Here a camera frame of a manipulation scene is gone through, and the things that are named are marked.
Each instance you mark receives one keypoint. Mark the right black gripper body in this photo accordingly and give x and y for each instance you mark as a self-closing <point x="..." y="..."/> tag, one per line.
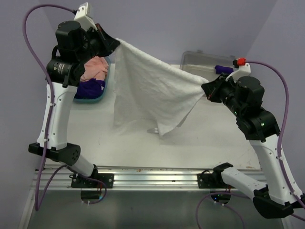
<point x="224" y="91"/>

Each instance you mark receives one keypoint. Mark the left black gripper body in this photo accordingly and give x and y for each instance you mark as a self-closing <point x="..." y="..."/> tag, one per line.
<point x="96" y="44"/>

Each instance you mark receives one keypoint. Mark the purple towel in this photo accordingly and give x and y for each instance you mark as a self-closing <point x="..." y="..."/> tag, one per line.
<point x="223" y="69"/>
<point x="89" y="90"/>

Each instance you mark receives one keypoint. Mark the white towel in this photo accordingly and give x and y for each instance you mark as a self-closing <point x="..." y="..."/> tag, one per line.
<point x="150" y="89"/>

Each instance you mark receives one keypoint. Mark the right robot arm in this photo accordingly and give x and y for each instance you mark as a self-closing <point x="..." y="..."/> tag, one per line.
<point x="272" y="199"/>

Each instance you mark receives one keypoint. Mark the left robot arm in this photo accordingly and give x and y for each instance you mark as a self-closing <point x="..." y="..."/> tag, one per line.
<point x="76" y="46"/>

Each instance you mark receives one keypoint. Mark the grey transparent plastic bin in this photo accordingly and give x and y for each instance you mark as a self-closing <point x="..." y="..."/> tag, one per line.
<point x="202" y="64"/>

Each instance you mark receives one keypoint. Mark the blue plastic bin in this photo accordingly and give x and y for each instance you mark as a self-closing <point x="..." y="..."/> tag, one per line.
<point x="98" y="99"/>

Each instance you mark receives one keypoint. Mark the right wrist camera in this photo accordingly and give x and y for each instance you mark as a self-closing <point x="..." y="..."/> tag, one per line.
<point x="242" y="69"/>

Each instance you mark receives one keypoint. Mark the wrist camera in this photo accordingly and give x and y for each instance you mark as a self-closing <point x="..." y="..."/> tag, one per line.
<point x="242" y="69"/>
<point x="84" y="17"/>

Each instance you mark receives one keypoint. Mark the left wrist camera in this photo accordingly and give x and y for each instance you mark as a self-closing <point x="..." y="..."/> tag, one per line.
<point x="84" y="17"/>

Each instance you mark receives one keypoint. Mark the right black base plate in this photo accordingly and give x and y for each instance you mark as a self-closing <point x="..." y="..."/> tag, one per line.
<point x="210" y="181"/>

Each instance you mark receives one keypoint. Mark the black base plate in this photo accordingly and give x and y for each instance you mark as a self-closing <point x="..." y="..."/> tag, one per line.
<point x="102" y="180"/>
<point x="210" y="181"/>

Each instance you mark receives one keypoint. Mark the aluminium mounting rail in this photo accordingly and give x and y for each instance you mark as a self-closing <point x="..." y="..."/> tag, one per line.
<point x="139" y="179"/>

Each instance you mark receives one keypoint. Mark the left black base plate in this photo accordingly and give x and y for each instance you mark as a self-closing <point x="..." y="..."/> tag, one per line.
<point x="102" y="180"/>

